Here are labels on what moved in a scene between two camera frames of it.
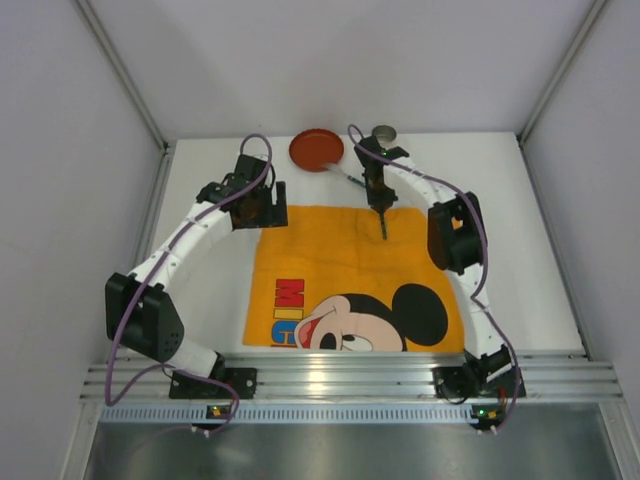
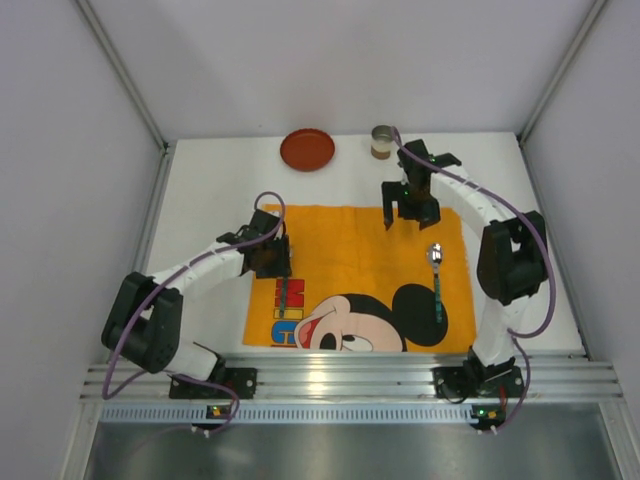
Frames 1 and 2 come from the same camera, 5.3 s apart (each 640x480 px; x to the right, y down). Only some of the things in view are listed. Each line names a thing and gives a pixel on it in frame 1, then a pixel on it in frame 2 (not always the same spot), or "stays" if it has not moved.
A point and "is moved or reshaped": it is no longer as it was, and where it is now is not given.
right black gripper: [381, 201] → [411, 208]
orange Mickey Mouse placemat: [329, 281] stays
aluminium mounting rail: [547, 377] stays
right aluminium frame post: [592, 15] stays
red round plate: [310, 149] is moved or reshaped
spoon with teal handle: [335, 169] → [437, 258]
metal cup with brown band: [385, 135] stays
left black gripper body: [267, 215] → [276, 258]
